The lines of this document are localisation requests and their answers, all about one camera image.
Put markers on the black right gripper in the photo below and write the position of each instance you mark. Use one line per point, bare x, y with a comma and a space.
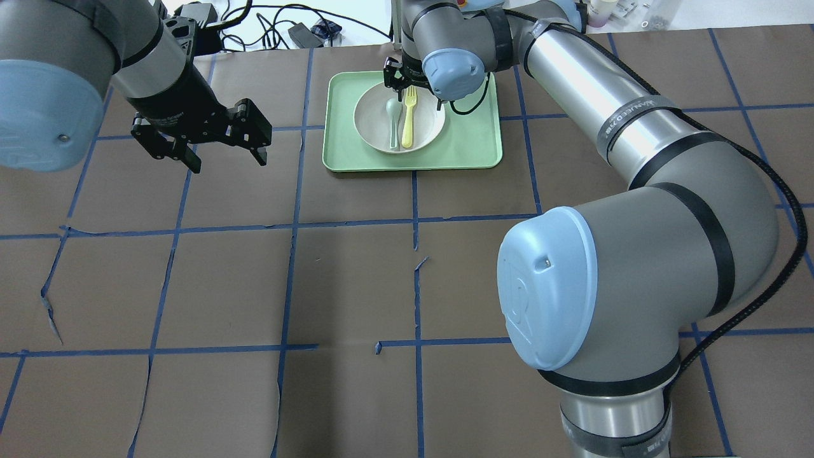
392, 81

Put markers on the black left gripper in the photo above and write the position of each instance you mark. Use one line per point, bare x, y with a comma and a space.
180, 93

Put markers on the yellow plastic fork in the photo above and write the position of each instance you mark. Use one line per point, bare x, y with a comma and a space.
410, 101

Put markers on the white round plate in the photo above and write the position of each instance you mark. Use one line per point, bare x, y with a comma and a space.
372, 123

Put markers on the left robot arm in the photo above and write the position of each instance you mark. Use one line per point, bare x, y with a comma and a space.
59, 58

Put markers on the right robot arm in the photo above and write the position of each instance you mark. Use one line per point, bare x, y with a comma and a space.
534, 335

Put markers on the pale green spoon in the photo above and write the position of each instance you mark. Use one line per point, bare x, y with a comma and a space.
393, 110

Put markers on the light green tray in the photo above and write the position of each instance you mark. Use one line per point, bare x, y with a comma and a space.
472, 141

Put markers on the black power adapter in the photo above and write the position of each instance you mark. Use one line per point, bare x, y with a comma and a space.
303, 37

